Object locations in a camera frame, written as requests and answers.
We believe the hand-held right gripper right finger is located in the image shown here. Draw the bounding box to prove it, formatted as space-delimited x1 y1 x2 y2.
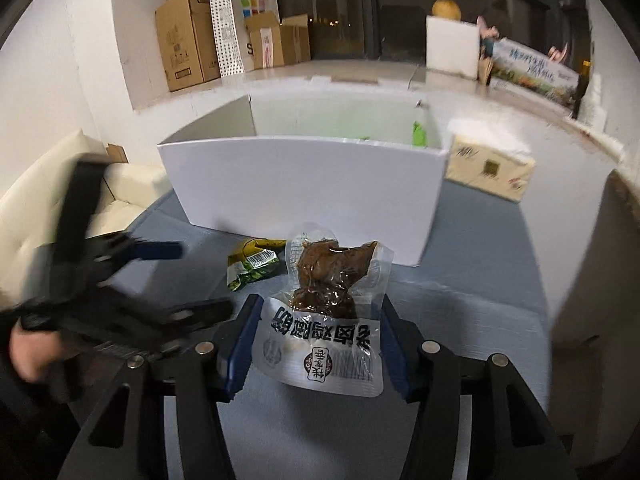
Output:
381 294 562 480

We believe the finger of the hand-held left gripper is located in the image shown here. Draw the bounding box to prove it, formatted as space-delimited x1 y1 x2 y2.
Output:
162 298 234 333
120 239 184 262

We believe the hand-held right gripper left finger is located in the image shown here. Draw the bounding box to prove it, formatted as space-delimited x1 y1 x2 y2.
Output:
72 293 265 480

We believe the clear braised meat packet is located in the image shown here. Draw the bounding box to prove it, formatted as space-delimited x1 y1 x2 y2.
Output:
251 222 394 399

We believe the white cardboard box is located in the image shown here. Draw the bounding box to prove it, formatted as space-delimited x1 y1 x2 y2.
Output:
156 93 451 267

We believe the person's left hand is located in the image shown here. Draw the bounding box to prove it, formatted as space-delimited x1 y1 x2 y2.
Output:
9 317 69 382

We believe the crumpled green snack packet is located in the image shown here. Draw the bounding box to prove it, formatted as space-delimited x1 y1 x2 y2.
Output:
227 238 287 292

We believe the cream sofa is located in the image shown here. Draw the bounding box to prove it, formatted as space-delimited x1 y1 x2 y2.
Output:
0 129 172 307

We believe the yellow tissue pack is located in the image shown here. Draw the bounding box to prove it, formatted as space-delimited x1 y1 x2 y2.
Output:
444 118 536 204

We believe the tall closed cardboard box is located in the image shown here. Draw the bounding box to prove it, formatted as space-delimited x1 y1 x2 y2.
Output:
154 0 221 93

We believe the white dotted paper bag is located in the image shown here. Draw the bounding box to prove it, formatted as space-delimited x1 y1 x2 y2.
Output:
208 0 280 77

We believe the open cardboard box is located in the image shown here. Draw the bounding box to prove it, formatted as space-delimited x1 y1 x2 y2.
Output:
243 10 312 70

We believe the brown paper bag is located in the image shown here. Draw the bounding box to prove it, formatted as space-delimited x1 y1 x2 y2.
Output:
477 42 494 86

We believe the white foam box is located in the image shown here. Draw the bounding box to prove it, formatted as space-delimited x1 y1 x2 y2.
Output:
425 15 480 81

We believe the landscape printed box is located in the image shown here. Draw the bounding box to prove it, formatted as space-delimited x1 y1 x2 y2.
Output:
488 37 582 109

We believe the dark framed window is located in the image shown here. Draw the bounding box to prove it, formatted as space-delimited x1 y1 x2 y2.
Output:
169 0 594 66

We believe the yellow pomelo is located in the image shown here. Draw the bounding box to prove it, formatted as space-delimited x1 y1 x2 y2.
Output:
431 0 461 21

